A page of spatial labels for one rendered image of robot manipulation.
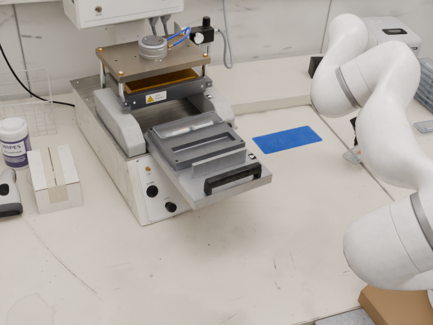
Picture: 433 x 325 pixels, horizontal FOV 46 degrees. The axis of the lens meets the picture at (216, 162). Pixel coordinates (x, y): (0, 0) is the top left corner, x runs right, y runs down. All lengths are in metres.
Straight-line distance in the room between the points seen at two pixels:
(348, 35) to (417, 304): 0.61
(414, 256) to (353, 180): 0.85
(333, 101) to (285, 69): 1.02
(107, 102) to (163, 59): 0.20
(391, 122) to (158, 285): 0.67
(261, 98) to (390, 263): 1.16
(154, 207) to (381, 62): 0.71
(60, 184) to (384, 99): 0.86
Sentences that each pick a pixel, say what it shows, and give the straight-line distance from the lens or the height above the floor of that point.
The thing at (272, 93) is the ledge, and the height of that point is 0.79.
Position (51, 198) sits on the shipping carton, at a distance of 1.47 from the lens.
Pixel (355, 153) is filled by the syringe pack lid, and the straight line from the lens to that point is 1.69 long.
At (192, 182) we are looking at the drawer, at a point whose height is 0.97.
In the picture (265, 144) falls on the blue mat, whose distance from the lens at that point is 1.74.
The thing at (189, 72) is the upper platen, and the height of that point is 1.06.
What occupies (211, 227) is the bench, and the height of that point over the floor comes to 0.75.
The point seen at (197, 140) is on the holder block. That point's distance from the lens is 1.32.
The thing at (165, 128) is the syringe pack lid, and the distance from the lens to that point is 1.34.
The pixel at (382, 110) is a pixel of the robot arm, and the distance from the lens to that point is 1.00.
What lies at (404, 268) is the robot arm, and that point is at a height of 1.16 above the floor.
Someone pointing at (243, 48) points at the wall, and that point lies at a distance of 2.14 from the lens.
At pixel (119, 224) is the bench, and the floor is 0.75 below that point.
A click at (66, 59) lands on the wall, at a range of 1.98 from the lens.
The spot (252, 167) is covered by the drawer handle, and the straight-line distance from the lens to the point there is 1.22.
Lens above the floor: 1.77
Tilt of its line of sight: 38 degrees down
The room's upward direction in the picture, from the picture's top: 4 degrees clockwise
